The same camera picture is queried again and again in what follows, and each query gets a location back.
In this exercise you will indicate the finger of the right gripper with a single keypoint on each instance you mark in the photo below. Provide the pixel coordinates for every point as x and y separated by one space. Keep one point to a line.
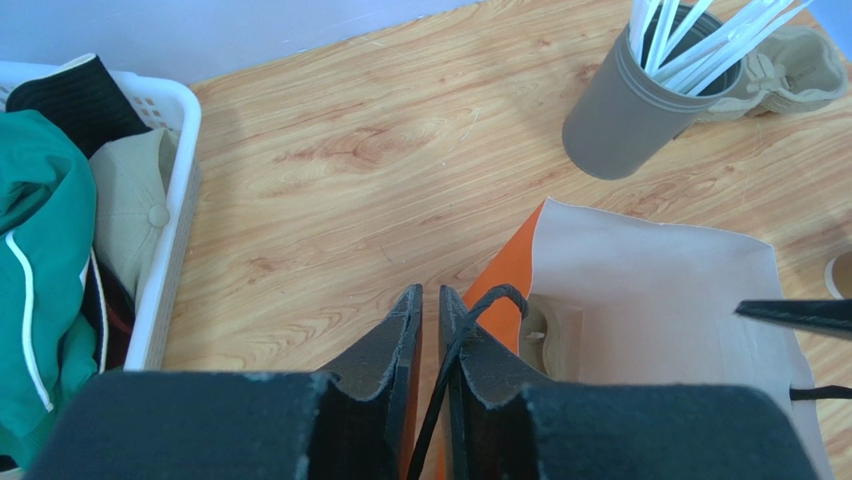
824 317

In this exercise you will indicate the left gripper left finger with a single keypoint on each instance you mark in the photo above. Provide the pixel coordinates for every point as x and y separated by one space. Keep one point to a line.
354 418

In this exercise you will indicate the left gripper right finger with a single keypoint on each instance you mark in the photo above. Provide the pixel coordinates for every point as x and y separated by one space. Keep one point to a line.
504 420

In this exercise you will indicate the pulp cup carrier tray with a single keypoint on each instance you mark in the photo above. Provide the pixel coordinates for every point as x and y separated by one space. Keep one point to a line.
550 338

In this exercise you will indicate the orange paper bag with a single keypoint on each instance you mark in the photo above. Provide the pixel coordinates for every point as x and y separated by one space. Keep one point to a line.
659 306

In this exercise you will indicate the green jacket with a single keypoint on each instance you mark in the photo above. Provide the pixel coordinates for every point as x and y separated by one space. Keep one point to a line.
48 346

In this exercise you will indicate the beige cap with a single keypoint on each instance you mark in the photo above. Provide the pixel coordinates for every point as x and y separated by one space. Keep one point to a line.
132 176

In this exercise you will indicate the grey straw holder cup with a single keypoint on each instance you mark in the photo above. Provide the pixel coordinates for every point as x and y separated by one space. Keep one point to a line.
624 117

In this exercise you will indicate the wrapped white straws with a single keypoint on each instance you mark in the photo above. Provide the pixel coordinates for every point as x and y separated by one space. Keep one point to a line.
664 38

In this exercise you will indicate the white plastic basket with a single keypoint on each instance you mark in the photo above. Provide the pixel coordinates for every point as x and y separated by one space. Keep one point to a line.
161 104

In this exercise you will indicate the black cloth in basket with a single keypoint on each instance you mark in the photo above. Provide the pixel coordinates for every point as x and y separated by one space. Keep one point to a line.
83 100

